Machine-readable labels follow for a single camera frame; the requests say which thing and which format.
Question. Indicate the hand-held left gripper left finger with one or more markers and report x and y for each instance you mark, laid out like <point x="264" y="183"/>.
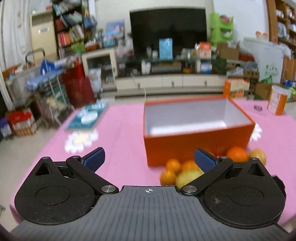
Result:
<point x="92" y="160"/>

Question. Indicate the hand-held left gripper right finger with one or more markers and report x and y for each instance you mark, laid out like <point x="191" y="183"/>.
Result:
<point x="204" y="161"/>

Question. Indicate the orange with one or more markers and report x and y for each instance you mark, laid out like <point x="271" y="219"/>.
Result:
<point x="168" y="178"/>
<point x="237" y="154"/>
<point x="188" y="165"/>
<point x="173" y="165"/>

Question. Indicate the yellow passion fruit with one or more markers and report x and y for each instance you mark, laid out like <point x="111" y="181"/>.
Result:
<point x="260" y="153"/>
<point x="187" y="179"/>

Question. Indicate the orange cardboard box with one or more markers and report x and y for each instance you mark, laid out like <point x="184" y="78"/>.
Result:
<point x="185" y="143"/>

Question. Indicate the teal book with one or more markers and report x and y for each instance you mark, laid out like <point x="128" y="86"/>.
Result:
<point x="78" y="122"/>

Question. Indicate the red gift bag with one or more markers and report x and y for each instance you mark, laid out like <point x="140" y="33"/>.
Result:
<point x="78" y="92"/>
<point x="74" y="70"/>

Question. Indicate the red white carton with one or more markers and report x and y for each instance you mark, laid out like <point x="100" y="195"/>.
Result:
<point x="22" y="122"/>

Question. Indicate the orange white gift bag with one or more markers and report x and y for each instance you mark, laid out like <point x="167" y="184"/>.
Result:
<point x="235" y="87"/>

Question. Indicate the white pouch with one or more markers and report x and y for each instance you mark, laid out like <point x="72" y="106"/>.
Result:
<point x="95" y="78"/>

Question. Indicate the blue white box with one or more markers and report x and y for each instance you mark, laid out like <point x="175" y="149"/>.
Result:
<point x="205" y="67"/>

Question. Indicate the white glass door cabinet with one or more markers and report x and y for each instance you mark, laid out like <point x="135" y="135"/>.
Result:
<point x="99" y="64"/>

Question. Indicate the orange white canister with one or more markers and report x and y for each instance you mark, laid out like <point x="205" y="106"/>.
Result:
<point x="277" y="99"/>

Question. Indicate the dark green gift bag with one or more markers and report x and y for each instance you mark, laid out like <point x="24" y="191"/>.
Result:
<point x="218" y="66"/>

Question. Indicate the white television cabinet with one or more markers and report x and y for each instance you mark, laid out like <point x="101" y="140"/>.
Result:
<point x="148" y="81"/>

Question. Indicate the light blue folded cloth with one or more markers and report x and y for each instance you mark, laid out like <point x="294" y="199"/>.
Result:
<point x="37" y="81"/>

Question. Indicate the translucent storage bin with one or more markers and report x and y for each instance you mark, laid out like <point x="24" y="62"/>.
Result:
<point x="18" y="88"/>

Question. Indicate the orange white box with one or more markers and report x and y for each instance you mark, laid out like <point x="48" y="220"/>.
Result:
<point x="205" y="51"/>

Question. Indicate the brown cardboard box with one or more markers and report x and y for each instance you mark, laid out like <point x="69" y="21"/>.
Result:
<point x="229" y="52"/>

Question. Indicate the blue packet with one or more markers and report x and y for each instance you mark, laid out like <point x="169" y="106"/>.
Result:
<point x="165" y="48"/>

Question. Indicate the white freezer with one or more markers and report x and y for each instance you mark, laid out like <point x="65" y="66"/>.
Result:
<point x="266" y="55"/>

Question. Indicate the dark bookshelf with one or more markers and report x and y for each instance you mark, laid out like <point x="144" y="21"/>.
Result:
<point x="67" y="37"/>

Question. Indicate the blue framed picture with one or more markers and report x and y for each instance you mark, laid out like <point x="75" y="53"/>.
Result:
<point x="115" y="29"/>

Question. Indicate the beige standing air conditioner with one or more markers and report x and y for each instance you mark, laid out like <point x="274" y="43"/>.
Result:
<point x="44" y="34"/>

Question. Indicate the black television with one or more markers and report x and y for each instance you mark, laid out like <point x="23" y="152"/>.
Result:
<point x="185" y="27"/>

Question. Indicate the green stacking basket rack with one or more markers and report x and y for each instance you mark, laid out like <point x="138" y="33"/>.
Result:
<point x="215" y="25"/>

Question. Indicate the blue gift bag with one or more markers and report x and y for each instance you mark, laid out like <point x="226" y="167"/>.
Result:
<point x="87" y="22"/>

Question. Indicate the white curtain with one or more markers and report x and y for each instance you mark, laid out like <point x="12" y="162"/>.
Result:
<point x="13" y="34"/>

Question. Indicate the wooden shelf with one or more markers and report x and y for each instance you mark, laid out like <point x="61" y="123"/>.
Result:
<point x="272" y="20"/>

